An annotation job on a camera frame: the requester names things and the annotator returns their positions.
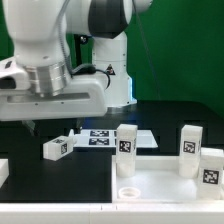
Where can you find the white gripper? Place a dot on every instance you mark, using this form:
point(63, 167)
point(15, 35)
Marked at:
point(84, 96)

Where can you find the white square tabletop tray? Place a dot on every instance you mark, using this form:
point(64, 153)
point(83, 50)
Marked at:
point(156, 180)

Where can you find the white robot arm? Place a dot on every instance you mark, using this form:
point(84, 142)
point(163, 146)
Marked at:
point(69, 59)

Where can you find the white marker sheet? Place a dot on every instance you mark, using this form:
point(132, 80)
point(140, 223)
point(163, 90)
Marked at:
point(107, 138)

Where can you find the white left barrier block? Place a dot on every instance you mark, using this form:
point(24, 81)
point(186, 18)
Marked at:
point(4, 171)

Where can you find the white front barrier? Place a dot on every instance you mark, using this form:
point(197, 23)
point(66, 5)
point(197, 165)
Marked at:
point(160, 213)

